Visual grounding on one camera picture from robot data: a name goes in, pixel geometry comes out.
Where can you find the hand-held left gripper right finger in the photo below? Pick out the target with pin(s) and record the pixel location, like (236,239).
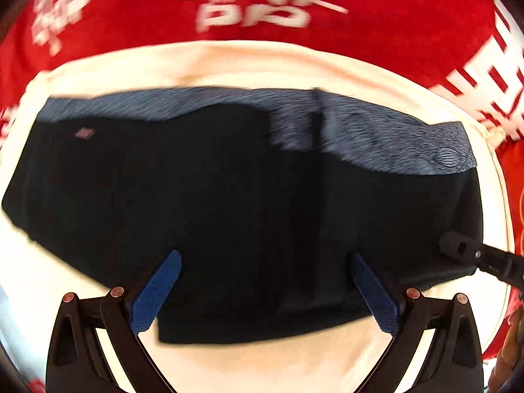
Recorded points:
(376,294)

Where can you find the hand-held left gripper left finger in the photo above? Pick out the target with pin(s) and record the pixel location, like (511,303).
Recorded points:
(155,294)

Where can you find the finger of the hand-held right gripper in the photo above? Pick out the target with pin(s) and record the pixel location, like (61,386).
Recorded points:
(462,247)

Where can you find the black pants with blue floral trim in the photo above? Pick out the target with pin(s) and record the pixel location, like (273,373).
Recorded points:
(245,196)

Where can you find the peach blanket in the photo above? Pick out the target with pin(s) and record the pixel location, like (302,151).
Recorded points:
(327,368)

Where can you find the red pillow with white ornament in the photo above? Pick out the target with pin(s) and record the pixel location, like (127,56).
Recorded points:
(511,172)

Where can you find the red printed blanket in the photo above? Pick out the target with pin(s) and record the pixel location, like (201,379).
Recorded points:
(389,16)

